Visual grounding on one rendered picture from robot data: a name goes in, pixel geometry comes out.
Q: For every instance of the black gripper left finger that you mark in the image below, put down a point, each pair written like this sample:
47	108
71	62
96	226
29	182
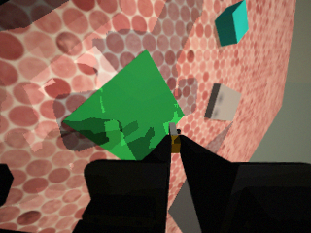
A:
147	177

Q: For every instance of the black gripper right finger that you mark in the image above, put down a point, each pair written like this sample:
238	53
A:
216	183

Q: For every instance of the grey flat panel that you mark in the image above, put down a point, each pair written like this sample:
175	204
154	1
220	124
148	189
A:
183	212

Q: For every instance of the green flat square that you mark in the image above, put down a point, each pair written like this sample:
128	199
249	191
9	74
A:
128	115

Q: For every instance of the teal block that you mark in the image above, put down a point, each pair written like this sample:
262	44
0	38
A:
232	23

